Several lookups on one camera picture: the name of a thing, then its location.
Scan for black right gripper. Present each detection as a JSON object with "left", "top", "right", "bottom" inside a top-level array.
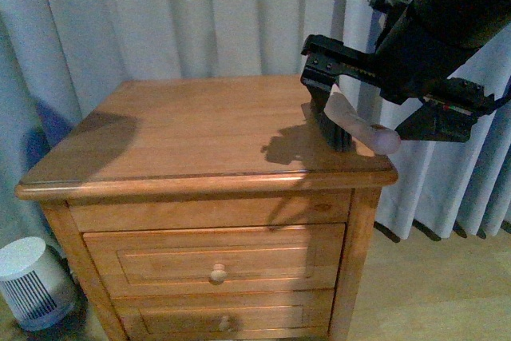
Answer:
[{"left": 300, "top": 9, "right": 494, "bottom": 143}]

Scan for beige hand brush black bristles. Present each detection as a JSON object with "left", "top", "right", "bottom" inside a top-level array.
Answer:
[{"left": 307, "top": 84, "right": 401, "bottom": 155}]

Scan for wooden nightstand cabinet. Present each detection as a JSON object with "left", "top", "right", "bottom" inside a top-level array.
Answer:
[{"left": 15, "top": 75, "right": 398, "bottom": 340}]

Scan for lower wooden drawer with knob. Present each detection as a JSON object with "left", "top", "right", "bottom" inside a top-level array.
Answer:
[{"left": 114, "top": 289, "right": 334, "bottom": 340}]

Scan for wooden drawer with knob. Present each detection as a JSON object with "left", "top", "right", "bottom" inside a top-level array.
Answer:
[
  {"left": 114, "top": 289, "right": 334, "bottom": 340},
  {"left": 84, "top": 224, "right": 345, "bottom": 298}
]

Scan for upper wooden drawer with knob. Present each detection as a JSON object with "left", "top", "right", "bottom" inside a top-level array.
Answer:
[{"left": 84, "top": 224, "right": 345, "bottom": 298}]

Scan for light blue curtain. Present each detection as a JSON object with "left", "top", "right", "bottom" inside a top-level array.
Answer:
[{"left": 1, "top": 0, "right": 510, "bottom": 247}]

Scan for white cylindrical air purifier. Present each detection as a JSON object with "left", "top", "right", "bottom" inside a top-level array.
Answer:
[{"left": 1, "top": 236, "right": 77, "bottom": 331}]

